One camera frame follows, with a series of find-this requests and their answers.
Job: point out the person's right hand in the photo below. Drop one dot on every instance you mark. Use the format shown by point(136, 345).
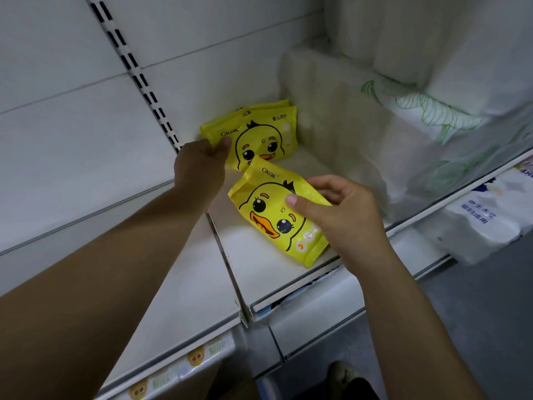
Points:
point(354, 225)

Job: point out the person's left hand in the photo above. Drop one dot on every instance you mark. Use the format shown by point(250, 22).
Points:
point(200, 175)

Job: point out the white metal shelf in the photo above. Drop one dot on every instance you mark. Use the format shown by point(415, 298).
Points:
point(83, 137)

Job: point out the person's right forearm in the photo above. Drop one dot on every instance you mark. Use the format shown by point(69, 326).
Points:
point(408, 329)

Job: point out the person's left forearm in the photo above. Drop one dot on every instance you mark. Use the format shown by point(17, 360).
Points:
point(75, 304)

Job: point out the person's right cream clog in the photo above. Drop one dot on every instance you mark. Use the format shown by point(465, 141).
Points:
point(340, 377)

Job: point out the person's black trousers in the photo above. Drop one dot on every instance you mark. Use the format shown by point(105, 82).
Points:
point(366, 391)

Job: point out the white duck tissue pack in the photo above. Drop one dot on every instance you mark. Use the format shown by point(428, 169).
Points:
point(179, 370)

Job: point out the blue white roll pack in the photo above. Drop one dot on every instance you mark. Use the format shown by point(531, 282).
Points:
point(483, 220)

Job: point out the plain white tissue pack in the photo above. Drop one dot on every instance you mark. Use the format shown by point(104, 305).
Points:
point(400, 37)

